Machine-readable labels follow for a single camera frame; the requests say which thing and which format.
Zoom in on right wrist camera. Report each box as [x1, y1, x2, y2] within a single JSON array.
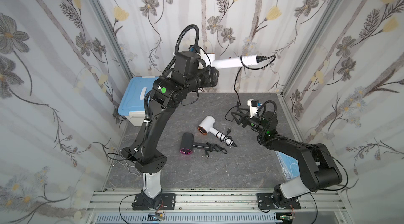
[[247, 99, 261, 118]]

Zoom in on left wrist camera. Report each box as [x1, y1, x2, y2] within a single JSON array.
[[171, 24, 209, 76]]

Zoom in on aluminium rail frame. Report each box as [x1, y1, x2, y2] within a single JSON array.
[[86, 188, 353, 224]]

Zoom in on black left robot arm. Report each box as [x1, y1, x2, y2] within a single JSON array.
[[121, 66, 219, 210]]

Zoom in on metal wire tongs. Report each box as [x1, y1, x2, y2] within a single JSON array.
[[107, 152, 141, 176]]

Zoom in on dark grey pink hair dryer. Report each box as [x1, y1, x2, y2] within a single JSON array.
[[179, 132, 213, 155]]

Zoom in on blue lid storage box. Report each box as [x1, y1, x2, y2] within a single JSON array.
[[118, 76, 158, 127]]

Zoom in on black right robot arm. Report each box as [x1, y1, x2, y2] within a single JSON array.
[[231, 109, 343, 208]]

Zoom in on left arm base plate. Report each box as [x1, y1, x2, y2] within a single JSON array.
[[132, 193, 176, 211]]

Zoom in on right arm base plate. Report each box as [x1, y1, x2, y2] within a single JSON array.
[[256, 193, 301, 210]]

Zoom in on white hair dryer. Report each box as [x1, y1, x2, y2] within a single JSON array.
[[201, 53, 269, 69], [197, 116, 237, 147]]

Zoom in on white vented cable duct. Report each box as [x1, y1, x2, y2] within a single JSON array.
[[93, 212, 283, 224]]

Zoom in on blue face mask pack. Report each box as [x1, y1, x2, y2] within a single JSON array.
[[276, 151, 299, 180]]

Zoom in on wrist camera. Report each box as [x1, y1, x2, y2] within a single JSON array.
[[171, 24, 209, 76], [247, 99, 261, 118]]

